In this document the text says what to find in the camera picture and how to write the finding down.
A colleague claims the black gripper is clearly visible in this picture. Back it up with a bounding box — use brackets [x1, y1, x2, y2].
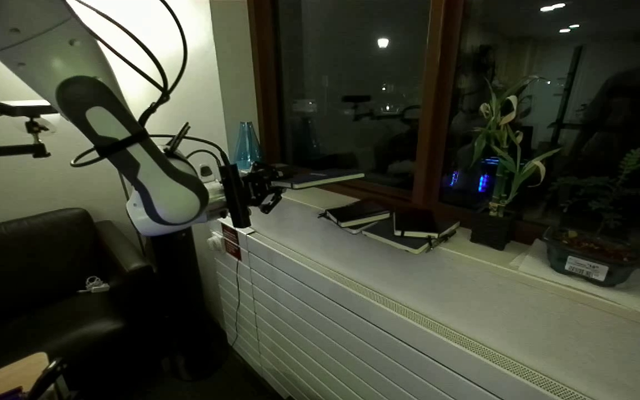
[221, 164, 283, 227]

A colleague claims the black notebook with elastic band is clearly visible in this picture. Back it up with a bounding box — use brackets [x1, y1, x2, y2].
[271, 167, 362, 189]

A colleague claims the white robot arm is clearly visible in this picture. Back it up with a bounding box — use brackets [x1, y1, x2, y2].
[0, 0, 283, 235]

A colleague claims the blue cone humidifier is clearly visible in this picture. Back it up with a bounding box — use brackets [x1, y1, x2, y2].
[234, 122, 259, 174]

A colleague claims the red warning sticker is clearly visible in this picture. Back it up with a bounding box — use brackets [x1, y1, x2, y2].
[221, 224, 243, 259]

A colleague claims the black notebook stack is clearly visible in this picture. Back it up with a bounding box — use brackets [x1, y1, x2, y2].
[365, 210, 459, 252]

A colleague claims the black leather armchair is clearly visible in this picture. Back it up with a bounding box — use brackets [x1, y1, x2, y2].
[0, 206, 158, 389]

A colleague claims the green bamboo plant in pot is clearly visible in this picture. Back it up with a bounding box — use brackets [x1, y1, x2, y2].
[471, 80, 558, 250]

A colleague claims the bonsai plant in tray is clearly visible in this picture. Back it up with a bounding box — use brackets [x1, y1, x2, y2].
[542, 148, 640, 286]

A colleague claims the black power cable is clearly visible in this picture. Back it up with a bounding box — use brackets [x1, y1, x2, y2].
[226, 252, 249, 351]

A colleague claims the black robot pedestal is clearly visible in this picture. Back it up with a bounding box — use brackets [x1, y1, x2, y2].
[148, 229, 222, 379]

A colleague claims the camera on black stand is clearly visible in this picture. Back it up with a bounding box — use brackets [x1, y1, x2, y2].
[0, 100, 58, 158]

